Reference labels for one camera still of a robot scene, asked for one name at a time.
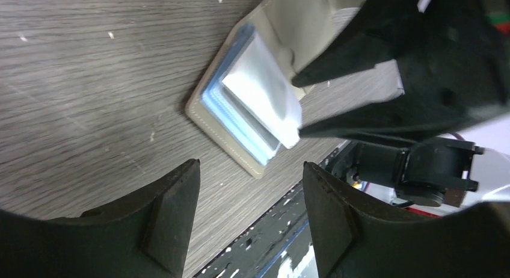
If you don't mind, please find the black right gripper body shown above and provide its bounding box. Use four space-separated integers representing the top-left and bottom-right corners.
358 0 509 141

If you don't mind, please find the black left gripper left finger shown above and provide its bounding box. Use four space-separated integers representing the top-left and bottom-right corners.
1 159 200 277

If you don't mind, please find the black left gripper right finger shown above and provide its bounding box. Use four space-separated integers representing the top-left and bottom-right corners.
303 162 509 277

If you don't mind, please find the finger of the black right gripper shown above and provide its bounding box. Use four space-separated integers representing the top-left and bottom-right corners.
299 96 423 143
291 27 403 87

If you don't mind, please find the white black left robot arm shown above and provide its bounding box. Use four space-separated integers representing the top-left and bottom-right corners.
1 138 509 277

